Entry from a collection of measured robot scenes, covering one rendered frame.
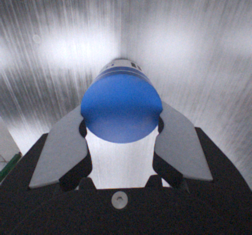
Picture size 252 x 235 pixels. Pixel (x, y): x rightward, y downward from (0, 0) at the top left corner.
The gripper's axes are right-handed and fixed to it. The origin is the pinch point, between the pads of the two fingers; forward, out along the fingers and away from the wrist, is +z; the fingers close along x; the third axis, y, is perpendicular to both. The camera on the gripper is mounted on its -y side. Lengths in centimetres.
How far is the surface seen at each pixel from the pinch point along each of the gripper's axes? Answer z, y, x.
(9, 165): 70, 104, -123
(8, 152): 88, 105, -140
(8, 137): 88, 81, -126
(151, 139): 4.8, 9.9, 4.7
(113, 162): 4.8, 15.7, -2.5
